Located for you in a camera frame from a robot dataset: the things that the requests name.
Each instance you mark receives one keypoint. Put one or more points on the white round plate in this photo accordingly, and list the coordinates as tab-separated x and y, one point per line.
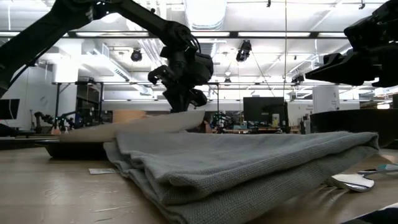
140	126

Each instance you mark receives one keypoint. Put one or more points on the background black robot arms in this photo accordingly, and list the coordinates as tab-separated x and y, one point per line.
38	115

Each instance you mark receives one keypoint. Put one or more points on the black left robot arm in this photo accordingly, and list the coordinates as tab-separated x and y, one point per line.
37	34

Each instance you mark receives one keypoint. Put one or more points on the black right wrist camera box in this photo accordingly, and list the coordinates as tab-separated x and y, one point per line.
379	28

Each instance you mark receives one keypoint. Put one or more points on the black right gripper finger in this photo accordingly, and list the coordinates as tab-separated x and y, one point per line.
345	73
334	58

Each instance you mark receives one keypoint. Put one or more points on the dark shelving rack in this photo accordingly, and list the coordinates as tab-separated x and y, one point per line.
88	102

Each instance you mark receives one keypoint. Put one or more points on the black plastic serving tray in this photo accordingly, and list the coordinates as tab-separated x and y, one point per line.
74	151

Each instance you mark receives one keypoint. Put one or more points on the white square column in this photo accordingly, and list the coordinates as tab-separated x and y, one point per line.
326	99

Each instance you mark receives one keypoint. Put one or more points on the black ceiling-hung camera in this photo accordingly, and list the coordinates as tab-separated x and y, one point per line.
243	53
136	56
298	79

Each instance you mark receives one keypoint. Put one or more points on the grey-blue cloth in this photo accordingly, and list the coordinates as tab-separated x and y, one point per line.
233	168

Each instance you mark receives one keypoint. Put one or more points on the black computer monitor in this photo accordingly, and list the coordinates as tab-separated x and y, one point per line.
9	109
264	109

